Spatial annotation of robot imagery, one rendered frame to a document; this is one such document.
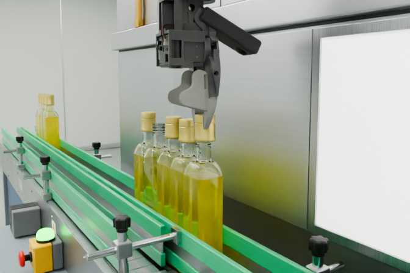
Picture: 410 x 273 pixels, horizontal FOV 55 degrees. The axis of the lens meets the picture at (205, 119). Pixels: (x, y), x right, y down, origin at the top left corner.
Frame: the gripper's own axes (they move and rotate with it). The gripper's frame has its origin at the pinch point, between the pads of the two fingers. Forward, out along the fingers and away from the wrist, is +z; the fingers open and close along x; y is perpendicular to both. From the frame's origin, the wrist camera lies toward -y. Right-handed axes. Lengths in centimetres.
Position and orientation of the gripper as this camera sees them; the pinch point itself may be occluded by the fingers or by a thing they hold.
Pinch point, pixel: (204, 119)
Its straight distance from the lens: 65.0
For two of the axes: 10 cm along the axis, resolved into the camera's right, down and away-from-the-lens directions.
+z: 0.0, 9.9, 1.1
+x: 3.8, 1.0, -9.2
